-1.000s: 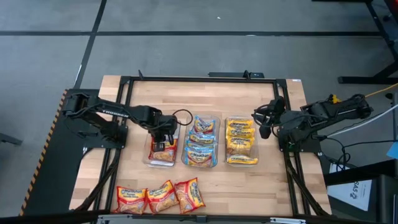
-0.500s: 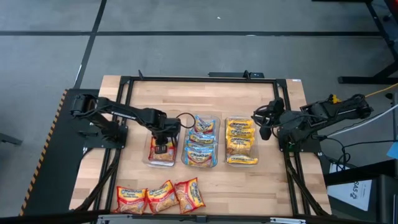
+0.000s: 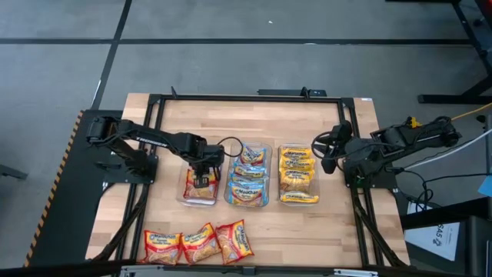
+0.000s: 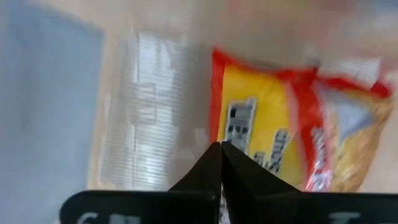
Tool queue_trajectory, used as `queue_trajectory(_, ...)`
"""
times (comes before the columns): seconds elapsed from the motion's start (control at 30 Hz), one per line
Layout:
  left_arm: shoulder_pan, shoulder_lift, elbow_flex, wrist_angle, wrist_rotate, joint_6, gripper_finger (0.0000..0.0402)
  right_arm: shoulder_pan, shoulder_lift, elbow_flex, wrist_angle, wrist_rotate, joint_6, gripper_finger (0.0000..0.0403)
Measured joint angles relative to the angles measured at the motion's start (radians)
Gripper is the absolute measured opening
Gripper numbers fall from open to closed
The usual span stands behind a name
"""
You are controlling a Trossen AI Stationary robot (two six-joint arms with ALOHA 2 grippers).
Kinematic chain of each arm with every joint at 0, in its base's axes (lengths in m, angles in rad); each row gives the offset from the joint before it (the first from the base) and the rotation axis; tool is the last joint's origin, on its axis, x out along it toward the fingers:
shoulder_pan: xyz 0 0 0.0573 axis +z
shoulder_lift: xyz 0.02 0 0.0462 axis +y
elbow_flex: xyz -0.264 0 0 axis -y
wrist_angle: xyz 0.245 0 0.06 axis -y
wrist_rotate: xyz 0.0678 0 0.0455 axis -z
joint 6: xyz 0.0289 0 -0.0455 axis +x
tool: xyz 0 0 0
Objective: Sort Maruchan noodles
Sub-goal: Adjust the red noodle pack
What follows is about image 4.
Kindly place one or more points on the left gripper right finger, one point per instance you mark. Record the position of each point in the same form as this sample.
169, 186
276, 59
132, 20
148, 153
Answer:
245, 180

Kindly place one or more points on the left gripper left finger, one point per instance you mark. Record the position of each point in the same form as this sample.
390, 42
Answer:
208, 174

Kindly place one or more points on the red Maruchan ramen pack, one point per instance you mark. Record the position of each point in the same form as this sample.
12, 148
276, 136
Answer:
264, 102

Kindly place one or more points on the clear plastic bin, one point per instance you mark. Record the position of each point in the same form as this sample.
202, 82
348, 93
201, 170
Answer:
146, 124

